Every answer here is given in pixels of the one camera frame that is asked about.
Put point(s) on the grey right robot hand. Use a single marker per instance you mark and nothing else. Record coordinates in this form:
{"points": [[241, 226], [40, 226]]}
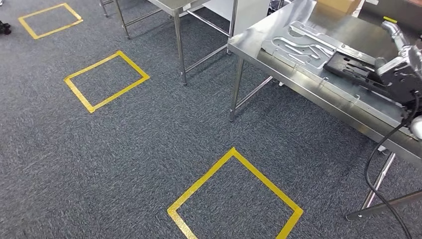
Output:
{"points": [[415, 56]]}

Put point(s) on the black plastic plate bracket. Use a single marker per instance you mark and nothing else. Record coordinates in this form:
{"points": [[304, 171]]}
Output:
{"points": [[336, 66]]}

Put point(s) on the steel workbench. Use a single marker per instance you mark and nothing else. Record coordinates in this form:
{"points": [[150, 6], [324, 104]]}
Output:
{"points": [[250, 36]]}

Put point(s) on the short yellow tape strip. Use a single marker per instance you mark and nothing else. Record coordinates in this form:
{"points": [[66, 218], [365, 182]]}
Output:
{"points": [[390, 19]]}

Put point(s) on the cardboard box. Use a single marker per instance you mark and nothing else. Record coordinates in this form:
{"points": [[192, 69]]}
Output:
{"points": [[336, 5]]}

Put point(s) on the stamped silver metal panel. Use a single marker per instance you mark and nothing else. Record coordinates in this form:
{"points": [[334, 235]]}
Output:
{"points": [[296, 43]]}

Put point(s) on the white cabinet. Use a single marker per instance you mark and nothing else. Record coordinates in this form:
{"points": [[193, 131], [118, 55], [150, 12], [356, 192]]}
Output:
{"points": [[250, 13]]}

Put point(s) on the black wheeled stand base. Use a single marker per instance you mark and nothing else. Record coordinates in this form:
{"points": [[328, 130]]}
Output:
{"points": [[5, 28]]}

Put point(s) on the black camera bracket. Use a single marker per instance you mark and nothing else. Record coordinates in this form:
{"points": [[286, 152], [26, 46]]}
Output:
{"points": [[402, 85]]}

